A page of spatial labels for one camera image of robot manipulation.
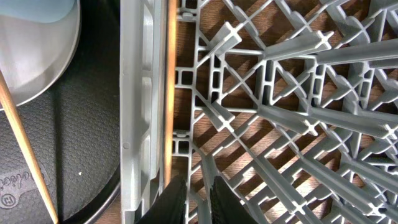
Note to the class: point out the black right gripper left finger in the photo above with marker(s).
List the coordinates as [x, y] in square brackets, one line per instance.
[170, 205]

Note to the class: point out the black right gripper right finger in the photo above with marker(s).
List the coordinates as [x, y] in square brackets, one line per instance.
[225, 206]

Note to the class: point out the grey plate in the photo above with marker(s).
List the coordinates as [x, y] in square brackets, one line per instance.
[34, 55]

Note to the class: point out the blue cup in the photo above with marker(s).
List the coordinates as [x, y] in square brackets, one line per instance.
[44, 11]

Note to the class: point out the grey dishwasher rack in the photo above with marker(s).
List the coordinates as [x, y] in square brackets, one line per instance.
[292, 103]

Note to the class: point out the round black tray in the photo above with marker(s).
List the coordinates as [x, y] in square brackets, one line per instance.
[73, 126]

